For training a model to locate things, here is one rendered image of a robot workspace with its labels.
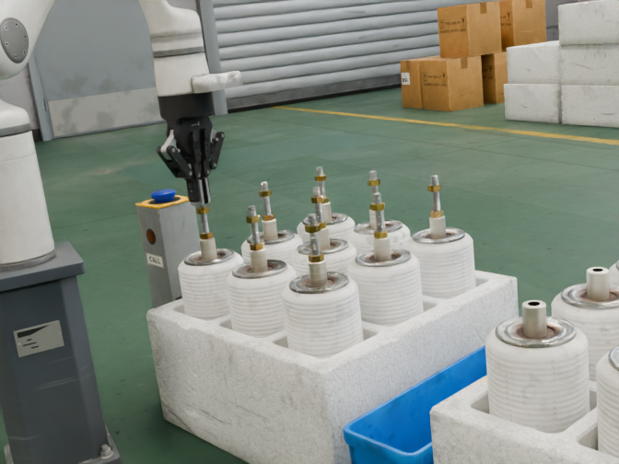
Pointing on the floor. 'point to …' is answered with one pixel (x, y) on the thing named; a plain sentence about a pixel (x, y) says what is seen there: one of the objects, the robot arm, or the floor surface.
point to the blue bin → (410, 417)
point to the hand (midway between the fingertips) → (198, 191)
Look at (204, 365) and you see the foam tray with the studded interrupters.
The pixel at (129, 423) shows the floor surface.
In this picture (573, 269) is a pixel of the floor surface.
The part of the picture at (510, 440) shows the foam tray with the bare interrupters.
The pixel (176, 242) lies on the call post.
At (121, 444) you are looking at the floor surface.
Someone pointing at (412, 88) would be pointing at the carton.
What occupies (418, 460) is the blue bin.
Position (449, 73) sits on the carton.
